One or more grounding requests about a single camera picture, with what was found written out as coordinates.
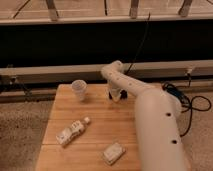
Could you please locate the black hanging cable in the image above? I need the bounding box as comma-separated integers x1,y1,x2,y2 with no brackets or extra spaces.
123,12,152,75

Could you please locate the plastic bottle with label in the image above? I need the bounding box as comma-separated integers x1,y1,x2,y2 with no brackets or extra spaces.
56,117,91,147

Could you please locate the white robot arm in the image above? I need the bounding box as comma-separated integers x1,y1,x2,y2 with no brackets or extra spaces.
101,60,191,171

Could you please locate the white wrapped packet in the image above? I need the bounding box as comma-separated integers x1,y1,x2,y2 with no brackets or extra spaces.
103,142,126,165

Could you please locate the black floor cable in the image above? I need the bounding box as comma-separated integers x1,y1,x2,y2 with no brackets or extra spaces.
161,81,213,138

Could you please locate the grey metal rail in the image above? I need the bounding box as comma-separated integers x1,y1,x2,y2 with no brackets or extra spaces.
0,60,213,84

